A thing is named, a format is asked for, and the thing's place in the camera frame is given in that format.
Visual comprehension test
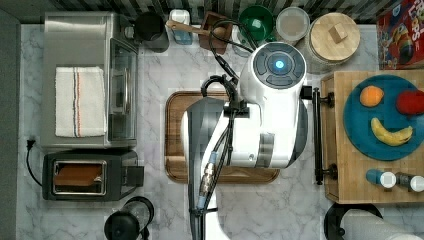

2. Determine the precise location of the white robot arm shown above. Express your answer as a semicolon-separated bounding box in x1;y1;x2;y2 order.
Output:
181;42;309;240

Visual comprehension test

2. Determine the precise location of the bamboo drawer cabinet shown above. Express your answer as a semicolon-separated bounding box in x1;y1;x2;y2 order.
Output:
330;70;423;204

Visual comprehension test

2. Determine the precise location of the wooden cutting board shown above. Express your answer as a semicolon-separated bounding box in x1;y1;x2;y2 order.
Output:
164;91;280;184

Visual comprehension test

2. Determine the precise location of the clear soap bottle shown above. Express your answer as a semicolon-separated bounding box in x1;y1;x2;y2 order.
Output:
169;9;192;45

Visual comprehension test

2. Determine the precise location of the wooden spoon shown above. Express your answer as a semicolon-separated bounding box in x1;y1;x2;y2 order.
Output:
166;20;226;37

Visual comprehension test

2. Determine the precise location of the wooden utensil holder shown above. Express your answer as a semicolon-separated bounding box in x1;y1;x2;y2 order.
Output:
198;11;233;54

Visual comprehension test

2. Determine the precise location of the green bowl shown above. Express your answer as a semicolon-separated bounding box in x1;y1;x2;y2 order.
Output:
239;5;275;42

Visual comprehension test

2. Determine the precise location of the black mug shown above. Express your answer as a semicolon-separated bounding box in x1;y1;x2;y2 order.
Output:
135;12;169;53

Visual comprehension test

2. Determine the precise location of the black coffee grinder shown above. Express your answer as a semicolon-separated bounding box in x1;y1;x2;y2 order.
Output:
104;196;154;240

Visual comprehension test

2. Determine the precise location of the stainless toaster oven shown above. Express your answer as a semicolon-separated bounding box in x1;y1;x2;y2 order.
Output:
41;12;138;148

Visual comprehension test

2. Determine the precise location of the white striped dish towel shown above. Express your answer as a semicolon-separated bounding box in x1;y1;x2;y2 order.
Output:
55;66;106;138

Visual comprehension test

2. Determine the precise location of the blue round plate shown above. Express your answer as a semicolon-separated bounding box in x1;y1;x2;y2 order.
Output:
343;75;424;161

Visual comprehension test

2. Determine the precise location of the glass jar with wooden lid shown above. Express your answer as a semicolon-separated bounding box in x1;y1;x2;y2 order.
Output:
296;12;361;74

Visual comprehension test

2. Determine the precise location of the black toaster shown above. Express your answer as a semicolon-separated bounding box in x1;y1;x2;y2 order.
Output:
42;148;144;202

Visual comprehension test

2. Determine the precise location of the orange fruit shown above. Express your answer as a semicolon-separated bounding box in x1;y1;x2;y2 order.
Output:
360;85;384;107

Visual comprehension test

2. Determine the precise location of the paper towel roll on holder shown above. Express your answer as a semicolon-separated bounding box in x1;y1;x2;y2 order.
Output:
323;203;423;240

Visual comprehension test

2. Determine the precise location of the blue spice shaker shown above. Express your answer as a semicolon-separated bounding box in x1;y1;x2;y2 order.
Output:
366;169;397;189

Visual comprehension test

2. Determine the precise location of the yellow banana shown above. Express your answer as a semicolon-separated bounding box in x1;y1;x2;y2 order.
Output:
370;117;413;146

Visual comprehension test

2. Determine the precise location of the red apple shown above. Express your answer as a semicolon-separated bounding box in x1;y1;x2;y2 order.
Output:
396;90;424;115

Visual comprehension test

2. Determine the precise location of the dark spice shaker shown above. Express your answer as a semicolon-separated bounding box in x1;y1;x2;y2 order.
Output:
395;172;424;192

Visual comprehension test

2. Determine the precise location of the colourful cereal box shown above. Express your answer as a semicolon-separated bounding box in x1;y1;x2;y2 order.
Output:
377;0;424;70

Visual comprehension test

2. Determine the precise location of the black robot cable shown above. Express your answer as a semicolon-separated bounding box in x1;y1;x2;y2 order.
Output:
188;19;259;240

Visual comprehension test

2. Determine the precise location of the black power cord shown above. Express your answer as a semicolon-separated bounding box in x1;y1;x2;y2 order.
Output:
26;138;44;187

